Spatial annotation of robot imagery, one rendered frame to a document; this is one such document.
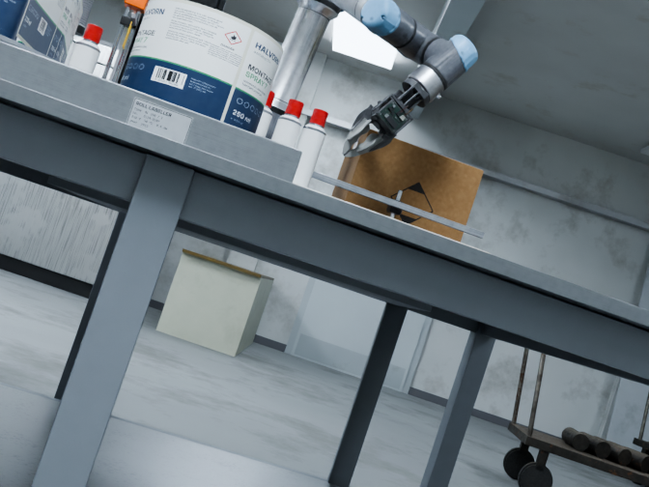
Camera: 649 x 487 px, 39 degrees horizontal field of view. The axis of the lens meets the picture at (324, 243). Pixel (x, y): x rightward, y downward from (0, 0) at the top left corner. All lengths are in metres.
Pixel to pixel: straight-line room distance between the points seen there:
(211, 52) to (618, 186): 8.92
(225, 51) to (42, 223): 7.22
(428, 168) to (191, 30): 1.07
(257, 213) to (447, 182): 1.14
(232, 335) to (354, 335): 2.34
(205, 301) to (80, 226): 1.53
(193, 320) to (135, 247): 6.30
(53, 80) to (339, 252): 0.40
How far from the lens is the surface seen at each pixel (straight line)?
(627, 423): 9.45
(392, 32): 1.97
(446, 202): 2.20
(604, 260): 9.90
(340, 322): 9.40
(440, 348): 9.54
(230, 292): 7.35
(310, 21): 2.32
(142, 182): 1.10
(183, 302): 7.40
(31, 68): 1.16
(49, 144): 1.12
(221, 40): 1.23
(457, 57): 2.00
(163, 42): 1.24
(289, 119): 1.92
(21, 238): 8.45
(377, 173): 2.16
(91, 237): 8.28
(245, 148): 1.15
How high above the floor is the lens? 0.72
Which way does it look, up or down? 3 degrees up
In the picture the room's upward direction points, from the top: 19 degrees clockwise
